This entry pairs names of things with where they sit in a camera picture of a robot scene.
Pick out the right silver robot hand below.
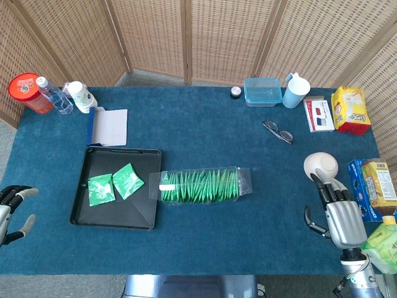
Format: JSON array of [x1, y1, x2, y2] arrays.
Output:
[[303, 169, 368, 251]]

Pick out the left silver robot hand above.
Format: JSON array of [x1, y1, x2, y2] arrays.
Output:
[[0, 185, 40, 246]]

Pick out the clear box of green sachets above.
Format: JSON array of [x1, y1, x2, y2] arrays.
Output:
[[148, 166, 252, 205]]

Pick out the blue cookie box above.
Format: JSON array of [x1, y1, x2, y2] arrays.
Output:
[[346, 159, 397, 223]]

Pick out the green sachet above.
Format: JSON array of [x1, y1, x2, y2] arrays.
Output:
[[112, 163, 145, 201], [87, 173, 117, 207]]

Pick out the white box red blue print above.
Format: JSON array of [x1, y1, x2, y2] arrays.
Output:
[[303, 96, 336, 133]]

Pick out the yellow and red snack bag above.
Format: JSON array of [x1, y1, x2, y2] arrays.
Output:
[[331, 86, 372, 137]]

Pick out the white paper box blue edge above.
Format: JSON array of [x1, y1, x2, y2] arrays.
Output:
[[86, 107, 129, 147]]

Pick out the row of green sachets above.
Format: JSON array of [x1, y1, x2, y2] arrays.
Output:
[[160, 169, 239, 204]]

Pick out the green snack pouch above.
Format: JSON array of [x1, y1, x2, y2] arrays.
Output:
[[361, 222, 397, 274]]

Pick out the beige upturned bowl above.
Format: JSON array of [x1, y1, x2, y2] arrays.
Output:
[[303, 151, 339, 184]]

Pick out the black-framed eyeglasses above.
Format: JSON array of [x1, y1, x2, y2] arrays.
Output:
[[262, 120, 294, 145]]

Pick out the black plastic tray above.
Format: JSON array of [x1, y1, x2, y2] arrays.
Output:
[[69, 146, 163, 230]]

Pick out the clear plastic water bottle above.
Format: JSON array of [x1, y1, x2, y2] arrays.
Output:
[[35, 76, 74, 115]]

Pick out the orange jar with red lid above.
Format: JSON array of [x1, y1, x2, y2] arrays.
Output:
[[7, 73, 54, 115]]

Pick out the light blue plastic pitcher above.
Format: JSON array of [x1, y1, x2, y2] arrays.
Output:
[[282, 72, 311, 109]]

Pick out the white bottle with green print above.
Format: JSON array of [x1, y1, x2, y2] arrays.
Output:
[[67, 81, 98, 114]]

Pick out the blue carpet table cover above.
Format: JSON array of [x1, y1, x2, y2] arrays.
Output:
[[0, 86, 392, 276]]

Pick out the clear food container blue lid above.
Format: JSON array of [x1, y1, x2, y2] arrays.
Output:
[[243, 77, 283, 108]]

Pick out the grey robot torso base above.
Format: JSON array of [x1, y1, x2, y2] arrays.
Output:
[[123, 274, 259, 298]]

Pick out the woven bamboo folding screen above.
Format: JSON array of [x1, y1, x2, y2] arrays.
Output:
[[0, 0, 397, 168]]

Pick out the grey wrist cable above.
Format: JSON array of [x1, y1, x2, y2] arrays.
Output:
[[333, 257, 372, 296]]

